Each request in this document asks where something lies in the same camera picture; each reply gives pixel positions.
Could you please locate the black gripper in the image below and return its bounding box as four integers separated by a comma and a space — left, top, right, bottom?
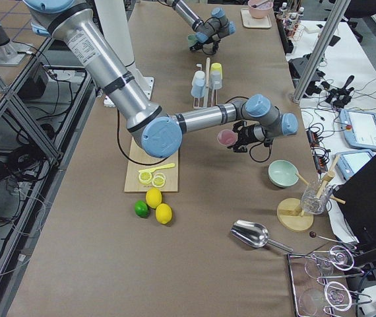
226, 120, 273, 153
189, 40, 220, 55

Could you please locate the green plastic cup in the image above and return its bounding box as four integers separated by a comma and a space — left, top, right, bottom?
187, 34, 197, 51

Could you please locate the pink plastic cup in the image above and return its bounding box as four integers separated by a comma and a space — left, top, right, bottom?
217, 129, 237, 147

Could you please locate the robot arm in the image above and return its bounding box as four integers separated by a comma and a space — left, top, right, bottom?
25, 1, 298, 159
158, 1, 236, 55

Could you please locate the yellow plastic cup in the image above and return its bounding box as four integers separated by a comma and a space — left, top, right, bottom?
210, 63, 222, 90

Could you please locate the white plastic cup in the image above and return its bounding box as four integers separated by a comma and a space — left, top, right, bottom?
192, 70, 205, 87

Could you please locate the grey plastic cup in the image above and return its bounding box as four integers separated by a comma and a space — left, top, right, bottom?
210, 71, 222, 90

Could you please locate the light blue plastic cup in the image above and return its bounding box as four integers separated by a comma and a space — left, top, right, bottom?
191, 79, 205, 98

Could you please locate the mint green bowl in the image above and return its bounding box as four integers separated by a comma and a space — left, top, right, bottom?
268, 160, 299, 188

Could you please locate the beige plastic tray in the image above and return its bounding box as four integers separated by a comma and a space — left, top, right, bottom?
240, 8, 272, 29

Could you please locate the pink bowl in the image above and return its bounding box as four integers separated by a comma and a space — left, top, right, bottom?
247, 0, 273, 19

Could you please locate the yellow plastic knife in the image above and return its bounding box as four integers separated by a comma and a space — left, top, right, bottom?
138, 162, 175, 173

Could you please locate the glass mug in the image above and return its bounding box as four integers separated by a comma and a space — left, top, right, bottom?
301, 181, 332, 215

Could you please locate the wooden mug tree stand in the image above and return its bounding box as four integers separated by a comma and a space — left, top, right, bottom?
277, 156, 346, 232

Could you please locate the bottle carrier rack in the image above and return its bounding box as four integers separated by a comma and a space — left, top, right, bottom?
276, 1, 305, 44

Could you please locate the lemon slice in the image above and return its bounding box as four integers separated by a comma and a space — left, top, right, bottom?
138, 171, 153, 185
151, 173, 166, 188

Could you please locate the metal scoop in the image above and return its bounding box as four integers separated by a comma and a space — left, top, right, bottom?
230, 219, 294, 253

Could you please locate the teach pendant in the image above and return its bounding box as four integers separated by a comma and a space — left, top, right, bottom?
339, 109, 376, 152
336, 149, 375, 181

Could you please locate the wooden cutting board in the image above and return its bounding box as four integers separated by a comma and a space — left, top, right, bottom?
124, 139, 179, 193

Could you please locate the whole yellow lemon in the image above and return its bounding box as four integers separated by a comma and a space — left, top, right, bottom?
155, 203, 173, 225
145, 188, 162, 209

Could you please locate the green lime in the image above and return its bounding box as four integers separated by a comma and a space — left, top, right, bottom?
133, 200, 150, 218

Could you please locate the black monitor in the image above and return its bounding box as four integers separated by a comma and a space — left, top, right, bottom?
334, 155, 376, 244

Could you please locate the white wire cup rack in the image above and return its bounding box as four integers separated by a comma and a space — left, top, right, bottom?
193, 57, 219, 109

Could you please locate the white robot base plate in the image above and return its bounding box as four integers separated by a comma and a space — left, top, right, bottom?
104, 74, 155, 108

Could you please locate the aluminium frame post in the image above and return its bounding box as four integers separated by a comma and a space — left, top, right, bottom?
292, 0, 350, 104

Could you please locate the black wire glass rack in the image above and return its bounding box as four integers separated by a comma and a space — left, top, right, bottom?
287, 243, 373, 316

